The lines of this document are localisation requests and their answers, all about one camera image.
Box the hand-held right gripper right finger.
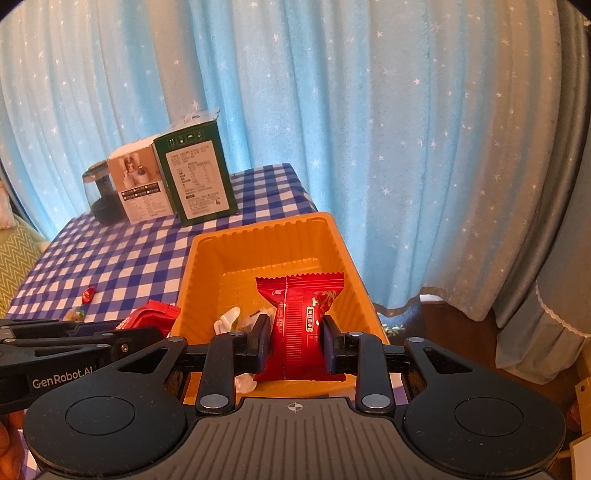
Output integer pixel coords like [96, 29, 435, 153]
[322, 316, 483, 414]

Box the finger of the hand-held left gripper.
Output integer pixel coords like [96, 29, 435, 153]
[0, 327, 162, 361]
[0, 319, 118, 339]

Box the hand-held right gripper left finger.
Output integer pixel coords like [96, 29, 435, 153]
[106, 315, 273, 416]

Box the long red snack packet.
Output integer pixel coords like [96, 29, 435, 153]
[115, 299, 182, 340]

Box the white silver snack packet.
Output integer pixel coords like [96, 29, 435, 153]
[213, 305, 243, 334]

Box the red snack packet white print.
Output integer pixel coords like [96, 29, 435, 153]
[255, 272, 348, 383]

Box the orange plastic tray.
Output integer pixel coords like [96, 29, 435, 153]
[168, 211, 391, 400]

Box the person's left hand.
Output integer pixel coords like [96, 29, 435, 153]
[0, 415, 28, 476]

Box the green zigzag pillow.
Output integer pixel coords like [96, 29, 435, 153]
[0, 226, 49, 315]

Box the dark green glass humidifier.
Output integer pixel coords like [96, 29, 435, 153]
[82, 159, 125, 226]

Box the white cardboard box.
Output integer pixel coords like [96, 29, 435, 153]
[107, 141, 174, 225]

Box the green cardboard box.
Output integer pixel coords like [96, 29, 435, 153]
[152, 110, 240, 227]

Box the blue star curtain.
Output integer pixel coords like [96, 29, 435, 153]
[0, 0, 561, 324]

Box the grey curtain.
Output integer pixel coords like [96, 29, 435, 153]
[489, 9, 591, 385]

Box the white board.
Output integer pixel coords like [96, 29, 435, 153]
[570, 434, 591, 480]

